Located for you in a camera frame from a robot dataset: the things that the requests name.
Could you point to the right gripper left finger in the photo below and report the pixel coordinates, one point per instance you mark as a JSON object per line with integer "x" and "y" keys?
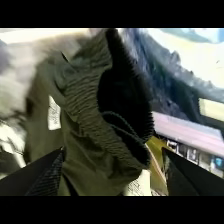
{"x": 36, "y": 178}

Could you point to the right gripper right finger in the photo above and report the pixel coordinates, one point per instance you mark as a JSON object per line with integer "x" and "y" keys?
{"x": 191, "y": 178}

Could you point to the dark green pants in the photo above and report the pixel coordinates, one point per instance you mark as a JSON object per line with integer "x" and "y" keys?
{"x": 100, "y": 110}

